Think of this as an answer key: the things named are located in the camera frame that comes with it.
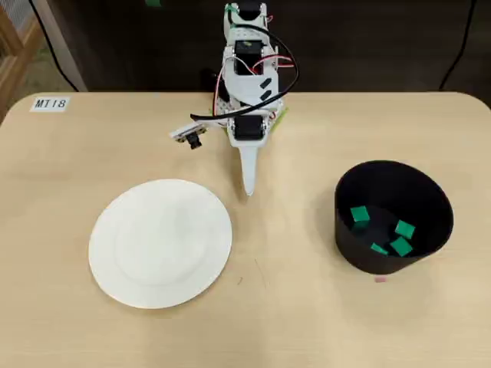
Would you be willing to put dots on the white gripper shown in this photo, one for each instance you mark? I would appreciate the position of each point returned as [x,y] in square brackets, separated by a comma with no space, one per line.
[248,131]

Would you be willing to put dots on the green cube block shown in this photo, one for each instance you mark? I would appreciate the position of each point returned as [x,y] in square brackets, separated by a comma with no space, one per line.
[401,246]
[379,249]
[360,214]
[405,229]

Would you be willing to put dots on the white round plate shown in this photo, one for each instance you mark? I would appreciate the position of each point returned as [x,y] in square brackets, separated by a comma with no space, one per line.
[161,245]

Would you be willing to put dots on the black round pot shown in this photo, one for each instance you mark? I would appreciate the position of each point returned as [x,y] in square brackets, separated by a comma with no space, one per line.
[433,199]

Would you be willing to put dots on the small pink sticker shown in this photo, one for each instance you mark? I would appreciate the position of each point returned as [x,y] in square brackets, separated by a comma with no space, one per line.
[380,279]

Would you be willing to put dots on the small green tape piece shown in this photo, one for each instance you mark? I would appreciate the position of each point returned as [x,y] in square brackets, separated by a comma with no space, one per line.
[153,2]

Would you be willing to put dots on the white MT18 label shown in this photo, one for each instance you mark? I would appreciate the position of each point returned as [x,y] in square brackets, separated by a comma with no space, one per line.
[50,103]

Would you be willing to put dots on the light gray panel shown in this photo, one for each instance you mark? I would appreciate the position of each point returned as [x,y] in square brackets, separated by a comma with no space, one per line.
[63,46]

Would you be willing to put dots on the wooden furniture frame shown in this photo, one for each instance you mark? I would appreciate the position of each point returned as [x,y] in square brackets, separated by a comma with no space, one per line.
[11,57]

